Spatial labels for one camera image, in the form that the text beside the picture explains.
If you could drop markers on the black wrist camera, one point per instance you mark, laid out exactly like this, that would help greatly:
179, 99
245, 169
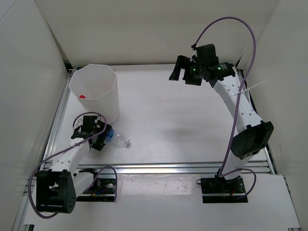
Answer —
206, 52
89, 120

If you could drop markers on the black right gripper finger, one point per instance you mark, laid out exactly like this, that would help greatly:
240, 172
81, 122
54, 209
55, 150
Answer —
191, 78
179, 65

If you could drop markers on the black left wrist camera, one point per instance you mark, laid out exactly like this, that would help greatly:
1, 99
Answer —
89, 120

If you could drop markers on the clear bottle blue label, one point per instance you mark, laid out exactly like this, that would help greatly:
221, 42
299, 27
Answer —
117, 139

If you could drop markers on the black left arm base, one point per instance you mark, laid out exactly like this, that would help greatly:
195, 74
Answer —
104, 189

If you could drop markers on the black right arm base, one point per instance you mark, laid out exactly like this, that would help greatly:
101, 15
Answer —
220, 191

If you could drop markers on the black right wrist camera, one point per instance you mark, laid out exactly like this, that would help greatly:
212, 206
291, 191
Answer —
206, 52

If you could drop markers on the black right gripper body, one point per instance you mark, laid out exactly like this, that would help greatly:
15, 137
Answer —
197, 67

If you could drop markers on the aluminium table frame rail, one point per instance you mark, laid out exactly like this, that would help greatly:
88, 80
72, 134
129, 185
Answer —
165, 197

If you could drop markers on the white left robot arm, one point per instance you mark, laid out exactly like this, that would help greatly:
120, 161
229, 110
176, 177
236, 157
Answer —
59, 187

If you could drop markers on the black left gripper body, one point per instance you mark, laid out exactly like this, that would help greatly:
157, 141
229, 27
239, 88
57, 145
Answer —
101, 132

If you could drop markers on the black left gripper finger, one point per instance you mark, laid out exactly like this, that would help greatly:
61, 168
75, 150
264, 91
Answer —
97, 144
108, 133

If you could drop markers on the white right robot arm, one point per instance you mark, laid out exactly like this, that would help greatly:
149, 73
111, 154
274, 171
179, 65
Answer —
243, 115

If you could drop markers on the white octagonal plastic bin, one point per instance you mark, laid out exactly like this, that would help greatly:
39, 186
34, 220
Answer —
98, 83

